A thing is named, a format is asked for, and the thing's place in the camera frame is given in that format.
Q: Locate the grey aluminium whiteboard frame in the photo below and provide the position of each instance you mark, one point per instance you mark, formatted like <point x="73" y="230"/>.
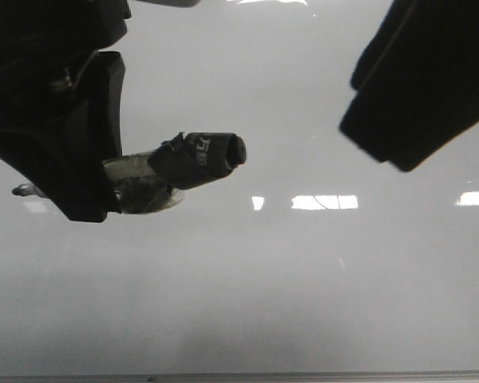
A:
<point x="399" y="376"/>

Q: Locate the white glossy whiteboard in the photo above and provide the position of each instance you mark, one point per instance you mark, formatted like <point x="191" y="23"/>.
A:
<point x="311" y="257"/>

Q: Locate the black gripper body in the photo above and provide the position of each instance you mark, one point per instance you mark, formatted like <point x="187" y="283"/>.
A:
<point x="49" y="51"/>

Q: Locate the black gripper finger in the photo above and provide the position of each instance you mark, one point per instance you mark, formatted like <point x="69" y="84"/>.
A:
<point x="416" y="83"/>
<point x="57" y="132"/>

